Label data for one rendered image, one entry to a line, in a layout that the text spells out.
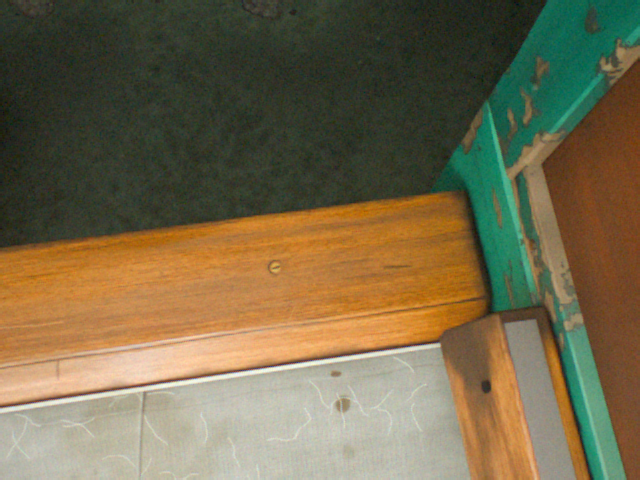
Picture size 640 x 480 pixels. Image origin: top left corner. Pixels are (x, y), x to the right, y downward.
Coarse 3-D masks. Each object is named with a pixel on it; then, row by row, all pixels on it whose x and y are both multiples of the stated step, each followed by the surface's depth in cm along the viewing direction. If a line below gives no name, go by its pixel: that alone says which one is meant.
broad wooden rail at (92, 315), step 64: (448, 192) 65; (0, 256) 61; (64, 256) 61; (128, 256) 61; (192, 256) 61; (256, 256) 62; (320, 256) 62; (384, 256) 62; (448, 256) 63; (0, 320) 59; (64, 320) 59; (128, 320) 60; (192, 320) 60; (256, 320) 60; (320, 320) 61; (384, 320) 61; (448, 320) 62; (0, 384) 59; (64, 384) 59; (128, 384) 60
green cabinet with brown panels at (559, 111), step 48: (576, 0) 44; (624, 0) 39; (528, 48) 50; (576, 48) 44; (624, 48) 40; (528, 96) 51; (576, 96) 45; (624, 96) 42; (528, 144) 52; (576, 144) 48; (624, 144) 43; (528, 192) 54; (576, 192) 49; (624, 192) 44; (528, 240) 54; (576, 240) 50; (624, 240) 44; (576, 288) 51; (624, 288) 45; (576, 336) 50; (624, 336) 46; (576, 384) 50; (624, 384) 46; (624, 432) 47
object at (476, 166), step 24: (480, 120) 61; (480, 144) 61; (456, 168) 68; (480, 168) 62; (504, 168) 57; (432, 192) 76; (480, 192) 63; (504, 192) 57; (480, 216) 64; (504, 216) 58; (480, 240) 64; (504, 240) 59; (504, 264) 59; (528, 264) 55; (504, 288) 60; (528, 288) 55
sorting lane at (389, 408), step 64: (192, 384) 61; (256, 384) 61; (320, 384) 62; (384, 384) 62; (448, 384) 62; (0, 448) 59; (64, 448) 59; (128, 448) 59; (192, 448) 60; (256, 448) 60; (320, 448) 60; (384, 448) 60; (448, 448) 61
